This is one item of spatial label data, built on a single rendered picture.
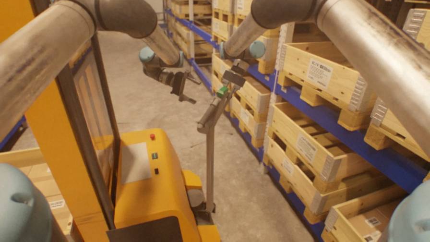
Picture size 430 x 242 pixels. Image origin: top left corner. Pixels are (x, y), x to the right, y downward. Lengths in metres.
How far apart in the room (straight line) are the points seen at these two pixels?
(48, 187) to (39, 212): 1.57
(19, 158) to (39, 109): 1.20
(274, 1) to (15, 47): 0.58
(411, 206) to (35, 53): 0.61
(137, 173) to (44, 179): 0.69
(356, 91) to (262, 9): 0.90
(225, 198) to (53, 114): 1.87
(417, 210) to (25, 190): 0.36
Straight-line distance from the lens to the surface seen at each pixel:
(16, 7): 0.90
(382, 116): 1.36
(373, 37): 0.54
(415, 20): 1.26
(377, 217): 2.09
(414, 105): 0.47
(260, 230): 2.28
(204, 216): 1.89
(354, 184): 2.03
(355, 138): 1.56
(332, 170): 1.68
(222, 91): 1.16
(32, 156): 2.12
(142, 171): 1.48
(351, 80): 1.45
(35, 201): 0.28
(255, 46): 1.17
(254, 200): 2.46
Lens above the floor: 1.89
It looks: 28 degrees down
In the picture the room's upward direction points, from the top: 1 degrees clockwise
